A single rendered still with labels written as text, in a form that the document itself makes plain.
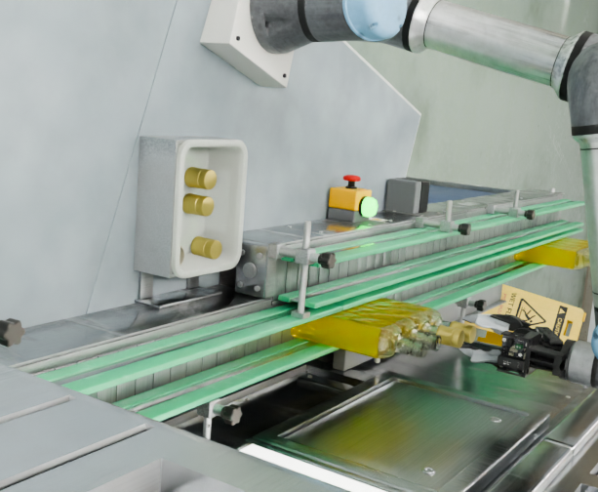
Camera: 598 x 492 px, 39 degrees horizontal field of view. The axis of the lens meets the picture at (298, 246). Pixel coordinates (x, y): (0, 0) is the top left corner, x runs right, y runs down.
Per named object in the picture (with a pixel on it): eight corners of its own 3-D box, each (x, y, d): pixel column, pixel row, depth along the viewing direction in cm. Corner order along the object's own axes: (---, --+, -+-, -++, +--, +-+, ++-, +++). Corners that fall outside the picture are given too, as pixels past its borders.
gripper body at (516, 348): (498, 330, 149) (565, 345, 142) (513, 321, 156) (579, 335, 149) (493, 371, 150) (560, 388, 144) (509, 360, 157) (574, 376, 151)
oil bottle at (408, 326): (306, 330, 163) (406, 355, 151) (308, 302, 162) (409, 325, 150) (322, 324, 167) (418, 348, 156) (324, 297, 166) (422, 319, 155)
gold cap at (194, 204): (181, 193, 142) (201, 197, 140) (195, 191, 145) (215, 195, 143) (180, 214, 143) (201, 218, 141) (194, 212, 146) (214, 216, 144)
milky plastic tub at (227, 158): (135, 271, 138) (175, 281, 133) (140, 135, 134) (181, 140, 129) (203, 259, 152) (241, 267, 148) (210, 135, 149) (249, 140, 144)
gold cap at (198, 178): (184, 167, 142) (204, 170, 139) (198, 166, 145) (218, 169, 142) (183, 187, 142) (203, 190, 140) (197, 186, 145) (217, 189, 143)
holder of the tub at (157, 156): (132, 302, 139) (167, 311, 135) (139, 136, 135) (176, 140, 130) (199, 287, 154) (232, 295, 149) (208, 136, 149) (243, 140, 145)
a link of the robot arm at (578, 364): (605, 340, 147) (598, 385, 149) (578, 335, 150) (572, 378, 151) (593, 349, 141) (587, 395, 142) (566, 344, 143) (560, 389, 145)
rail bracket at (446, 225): (412, 227, 196) (465, 236, 189) (415, 196, 195) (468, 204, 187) (418, 225, 199) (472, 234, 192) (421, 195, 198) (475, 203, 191)
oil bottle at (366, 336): (290, 336, 158) (390, 363, 146) (292, 307, 157) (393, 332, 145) (305, 330, 162) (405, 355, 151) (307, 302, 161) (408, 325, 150)
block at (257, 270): (231, 292, 151) (262, 300, 147) (234, 241, 149) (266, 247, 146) (243, 289, 154) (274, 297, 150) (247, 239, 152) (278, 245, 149)
